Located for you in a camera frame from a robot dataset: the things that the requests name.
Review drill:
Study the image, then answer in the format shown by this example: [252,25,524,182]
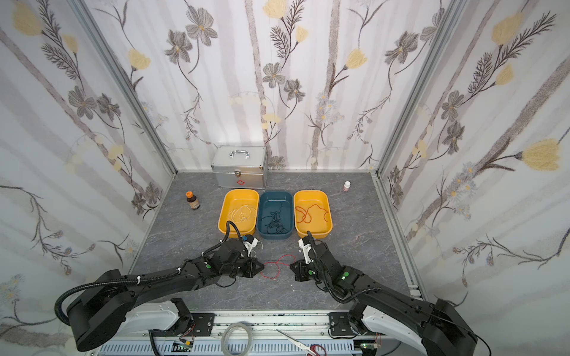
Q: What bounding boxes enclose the yellow plastic bin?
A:
[218,189,260,235]
[293,190,333,239]

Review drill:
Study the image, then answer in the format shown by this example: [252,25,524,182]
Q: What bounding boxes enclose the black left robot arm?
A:
[54,233,264,352]

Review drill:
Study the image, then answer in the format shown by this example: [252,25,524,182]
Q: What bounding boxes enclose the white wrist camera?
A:
[241,234,259,256]
[298,237,313,265]

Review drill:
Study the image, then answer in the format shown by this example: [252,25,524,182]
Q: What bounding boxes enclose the brown bottle orange cap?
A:
[186,191,200,210]

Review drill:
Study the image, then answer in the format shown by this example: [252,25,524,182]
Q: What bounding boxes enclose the silver aluminium first-aid case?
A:
[211,145,268,189]

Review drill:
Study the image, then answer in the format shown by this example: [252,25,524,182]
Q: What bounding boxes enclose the left yellow plastic bin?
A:
[218,189,260,235]

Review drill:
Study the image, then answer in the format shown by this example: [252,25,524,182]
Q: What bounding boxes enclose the right yellow plastic bin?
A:
[293,190,333,239]

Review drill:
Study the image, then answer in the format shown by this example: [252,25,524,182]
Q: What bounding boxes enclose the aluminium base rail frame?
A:
[91,309,451,356]

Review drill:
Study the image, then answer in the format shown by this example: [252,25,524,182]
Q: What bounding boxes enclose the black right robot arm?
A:
[290,234,484,355]

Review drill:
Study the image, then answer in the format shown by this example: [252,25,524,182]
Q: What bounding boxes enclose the scissors on rail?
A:
[277,330,319,356]

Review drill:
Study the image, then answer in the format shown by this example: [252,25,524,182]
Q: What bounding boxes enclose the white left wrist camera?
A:
[241,234,259,256]

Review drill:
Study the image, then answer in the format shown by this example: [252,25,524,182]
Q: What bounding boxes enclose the coiled white cable roll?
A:
[220,322,253,356]

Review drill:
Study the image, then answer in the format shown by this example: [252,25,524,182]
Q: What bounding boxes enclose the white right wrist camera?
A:
[298,237,313,265]

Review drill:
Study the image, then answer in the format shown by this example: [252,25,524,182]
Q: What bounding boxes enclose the dark teal plastic bin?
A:
[256,191,295,240]

